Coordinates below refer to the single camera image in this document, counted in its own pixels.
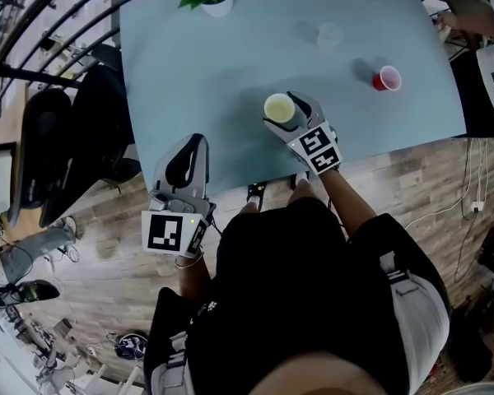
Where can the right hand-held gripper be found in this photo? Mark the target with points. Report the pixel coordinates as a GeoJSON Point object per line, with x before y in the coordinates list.
{"type": "Point", "coordinates": [319, 150]}

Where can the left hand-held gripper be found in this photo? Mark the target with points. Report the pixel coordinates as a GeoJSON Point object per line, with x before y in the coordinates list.
{"type": "Point", "coordinates": [164, 233]}

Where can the yellow plastic cup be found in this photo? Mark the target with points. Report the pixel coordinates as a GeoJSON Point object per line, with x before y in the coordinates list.
{"type": "Point", "coordinates": [279, 107]}

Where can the clear plastic cup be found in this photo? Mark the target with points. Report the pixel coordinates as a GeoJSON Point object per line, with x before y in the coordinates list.
{"type": "Point", "coordinates": [329, 35]}

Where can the red plastic cup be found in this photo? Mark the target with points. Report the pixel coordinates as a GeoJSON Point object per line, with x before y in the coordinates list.
{"type": "Point", "coordinates": [387, 78]}

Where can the person's right forearm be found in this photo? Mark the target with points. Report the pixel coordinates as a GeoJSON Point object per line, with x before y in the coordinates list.
{"type": "Point", "coordinates": [346, 204]}

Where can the person's left forearm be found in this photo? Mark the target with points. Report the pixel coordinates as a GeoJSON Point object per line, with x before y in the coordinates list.
{"type": "Point", "coordinates": [193, 280]}

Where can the person's left black shoe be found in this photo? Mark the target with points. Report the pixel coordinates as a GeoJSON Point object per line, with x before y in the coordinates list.
{"type": "Point", "coordinates": [257, 188]}

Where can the black office chair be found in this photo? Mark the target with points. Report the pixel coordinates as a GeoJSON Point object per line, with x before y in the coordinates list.
{"type": "Point", "coordinates": [99, 117]}
{"type": "Point", "coordinates": [41, 138]}

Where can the person's black grey top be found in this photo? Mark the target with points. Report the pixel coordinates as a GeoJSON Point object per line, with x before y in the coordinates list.
{"type": "Point", "coordinates": [296, 286]}

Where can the light blue table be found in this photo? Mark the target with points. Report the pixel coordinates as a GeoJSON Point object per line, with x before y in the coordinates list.
{"type": "Point", "coordinates": [33, 75]}

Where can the white power strip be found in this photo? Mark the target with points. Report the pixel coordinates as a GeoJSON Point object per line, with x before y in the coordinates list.
{"type": "Point", "coordinates": [477, 206]}

